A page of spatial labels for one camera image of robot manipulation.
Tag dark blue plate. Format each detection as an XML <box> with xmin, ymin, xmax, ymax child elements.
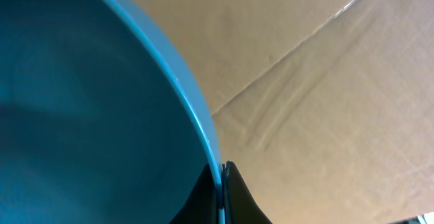
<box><xmin>1</xmin><ymin>0</ymin><xmax>224</xmax><ymax>223</ymax></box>

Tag cardboard box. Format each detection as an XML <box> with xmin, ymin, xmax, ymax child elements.
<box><xmin>133</xmin><ymin>0</ymin><xmax>433</xmax><ymax>223</ymax></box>

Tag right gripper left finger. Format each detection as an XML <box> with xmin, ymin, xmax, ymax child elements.
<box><xmin>170</xmin><ymin>165</ymin><xmax>218</xmax><ymax>224</ymax></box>

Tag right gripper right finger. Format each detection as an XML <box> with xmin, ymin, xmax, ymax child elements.
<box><xmin>222</xmin><ymin>161</ymin><xmax>271</xmax><ymax>224</ymax></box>

